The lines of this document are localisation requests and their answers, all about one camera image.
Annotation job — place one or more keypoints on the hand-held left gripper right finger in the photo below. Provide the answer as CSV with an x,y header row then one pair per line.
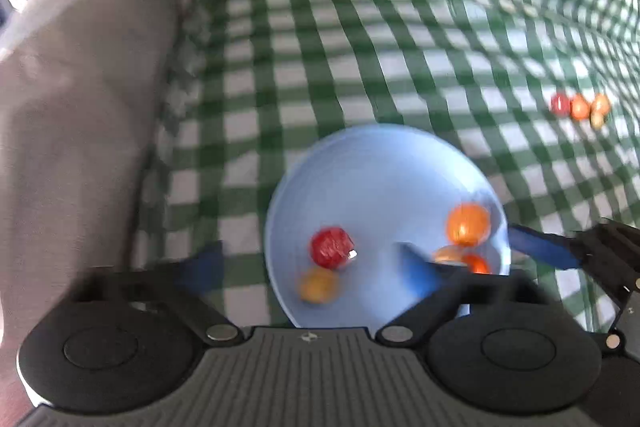
x,y
417,269

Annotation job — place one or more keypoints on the green checkered cloth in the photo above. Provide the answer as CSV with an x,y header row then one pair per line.
x,y
350,32

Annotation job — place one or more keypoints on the light blue plate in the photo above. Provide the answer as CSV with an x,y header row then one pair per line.
x,y
380,187

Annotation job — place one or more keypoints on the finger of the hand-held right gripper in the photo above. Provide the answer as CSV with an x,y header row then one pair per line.
x,y
542,247

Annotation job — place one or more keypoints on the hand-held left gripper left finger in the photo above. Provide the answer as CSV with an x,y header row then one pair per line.
x,y
202,269

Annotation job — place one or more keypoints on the red cherry tomato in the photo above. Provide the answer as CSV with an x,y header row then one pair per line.
x,y
560,103
332,248

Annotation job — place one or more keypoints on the yellow-orange tomato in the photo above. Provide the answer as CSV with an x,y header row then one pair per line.
x,y
317,285

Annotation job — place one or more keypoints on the small tan longan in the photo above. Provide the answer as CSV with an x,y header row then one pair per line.
x,y
597,120

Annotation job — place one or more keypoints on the orange cherry tomato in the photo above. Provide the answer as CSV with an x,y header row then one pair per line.
x,y
580,107
476,263
467,224

